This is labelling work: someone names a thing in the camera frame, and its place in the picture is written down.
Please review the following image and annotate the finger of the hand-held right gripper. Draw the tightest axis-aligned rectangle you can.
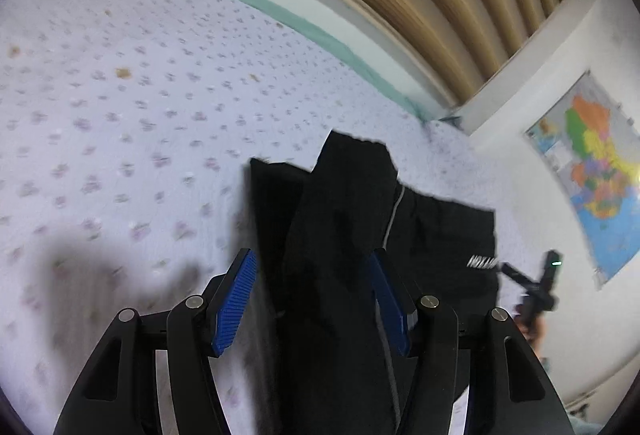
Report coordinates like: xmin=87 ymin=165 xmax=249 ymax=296
xmin=499 ymin=262 xmax=534 ymax=291

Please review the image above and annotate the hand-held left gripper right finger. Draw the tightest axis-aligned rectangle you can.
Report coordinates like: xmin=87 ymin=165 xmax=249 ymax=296
xmin=366 ymin=249 xmax=574 ymax=435

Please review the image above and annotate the white floral bed quilt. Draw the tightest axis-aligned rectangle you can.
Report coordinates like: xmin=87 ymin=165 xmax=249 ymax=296
xmin=0 ymin=0 xmax=507 ymax=435

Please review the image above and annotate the green bed sheet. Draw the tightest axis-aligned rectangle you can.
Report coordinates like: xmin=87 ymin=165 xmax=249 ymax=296
xmin=66 ymin=0 xmax=443 ymax=122

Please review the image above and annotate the black hooded jacket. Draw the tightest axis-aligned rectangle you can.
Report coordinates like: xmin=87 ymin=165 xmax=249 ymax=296
xmin=249 ymin=130 xmax=502 ymax=435

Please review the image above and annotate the colourful wall map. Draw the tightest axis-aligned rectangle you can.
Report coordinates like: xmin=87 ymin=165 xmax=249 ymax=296
xmin=523 ymin=71 xmax=640 ymax=289

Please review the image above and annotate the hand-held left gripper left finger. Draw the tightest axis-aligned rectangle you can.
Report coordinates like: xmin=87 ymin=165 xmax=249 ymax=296
xmin=52 ymin=249 xmax=259 ymax=435

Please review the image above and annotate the person's right hand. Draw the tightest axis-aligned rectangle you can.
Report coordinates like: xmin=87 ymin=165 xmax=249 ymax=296
xmin=517 ymin=314 xmax=547 ymax=352

